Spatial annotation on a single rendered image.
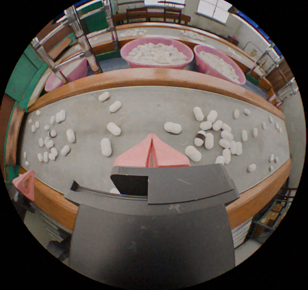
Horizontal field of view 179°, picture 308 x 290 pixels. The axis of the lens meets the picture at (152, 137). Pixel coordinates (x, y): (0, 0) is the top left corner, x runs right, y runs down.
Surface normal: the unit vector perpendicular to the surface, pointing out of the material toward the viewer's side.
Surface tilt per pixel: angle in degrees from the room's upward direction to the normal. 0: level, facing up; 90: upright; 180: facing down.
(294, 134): 90
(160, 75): 0
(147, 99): 0
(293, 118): 90
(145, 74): 0
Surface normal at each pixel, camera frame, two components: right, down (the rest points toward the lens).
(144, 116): 0.01, -0.23
